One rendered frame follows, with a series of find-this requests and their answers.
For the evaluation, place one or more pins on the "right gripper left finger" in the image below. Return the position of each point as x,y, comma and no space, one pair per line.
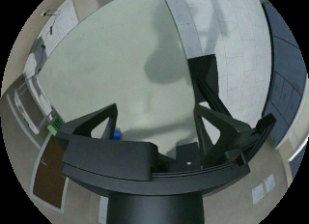
84,125

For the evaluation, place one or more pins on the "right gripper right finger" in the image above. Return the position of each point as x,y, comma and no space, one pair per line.
233,134

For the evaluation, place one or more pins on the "blue rack of bins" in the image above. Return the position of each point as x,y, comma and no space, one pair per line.
116,135

